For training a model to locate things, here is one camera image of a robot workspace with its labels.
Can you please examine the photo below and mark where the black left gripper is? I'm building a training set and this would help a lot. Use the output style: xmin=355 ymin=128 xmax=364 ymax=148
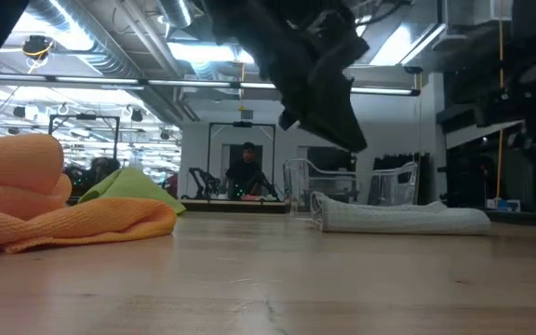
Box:
xmin=202 ymin=0 xmax=371 ymax=154

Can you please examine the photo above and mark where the hanging black cable reel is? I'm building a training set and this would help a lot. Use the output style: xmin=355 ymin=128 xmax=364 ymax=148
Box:
xmin=20 ymin=34 xmax=56 ymax=61

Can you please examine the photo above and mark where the person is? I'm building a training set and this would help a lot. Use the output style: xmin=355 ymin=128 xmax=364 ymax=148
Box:
xmin=224 ymin=141 xmax=267 ymax=199

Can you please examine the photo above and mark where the clear plastic bin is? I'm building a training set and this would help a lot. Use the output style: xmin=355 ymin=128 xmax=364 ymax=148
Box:
xmin=282 ymin=157 xmax=421 ymax=218

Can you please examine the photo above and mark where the blue white box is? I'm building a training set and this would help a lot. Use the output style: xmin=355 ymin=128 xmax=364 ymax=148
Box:
xmin=485 ymin=197 xmax=522 ymax=214

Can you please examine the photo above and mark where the long ceiling light bar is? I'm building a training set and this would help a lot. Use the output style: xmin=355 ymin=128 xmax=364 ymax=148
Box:
xmin=0 ymin=72 xmax=422 ymax=98

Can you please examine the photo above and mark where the grey microfiber towel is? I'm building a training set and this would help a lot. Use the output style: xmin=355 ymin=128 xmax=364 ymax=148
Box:
xmin=309 ymin=191 xmax=492 ymax=236

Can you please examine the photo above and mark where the background work table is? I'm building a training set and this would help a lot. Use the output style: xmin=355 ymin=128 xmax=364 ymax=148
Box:
xmin=180 ymin=197 xmax=293 ymax=215

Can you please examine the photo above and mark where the lime green microfiber towel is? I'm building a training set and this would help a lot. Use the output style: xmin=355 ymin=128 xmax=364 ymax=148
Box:
xmin=77 ymin=166 xmax=187 ymax=216

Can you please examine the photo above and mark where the black background gantry frame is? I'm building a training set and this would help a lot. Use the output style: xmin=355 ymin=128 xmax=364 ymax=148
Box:
xmin=47 ymin=114 xmax=121 ymax=162
xmin=206 ymin=121 xmax=277 ymax=202

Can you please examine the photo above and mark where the dark background robot station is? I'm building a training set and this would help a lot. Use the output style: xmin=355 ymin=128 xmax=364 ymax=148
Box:
xmin=64 ymin=155 xmax=123 ymax=196

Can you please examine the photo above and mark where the orange microfiber towel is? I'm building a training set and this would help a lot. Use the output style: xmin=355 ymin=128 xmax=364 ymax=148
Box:
xmin=0 ymin=133 xmax=179 ymax=255

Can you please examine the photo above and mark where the yellow extension cord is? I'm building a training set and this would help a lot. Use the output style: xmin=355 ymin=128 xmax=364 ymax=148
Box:
xmin=494 ymin=0 xmax=505 ymax=201

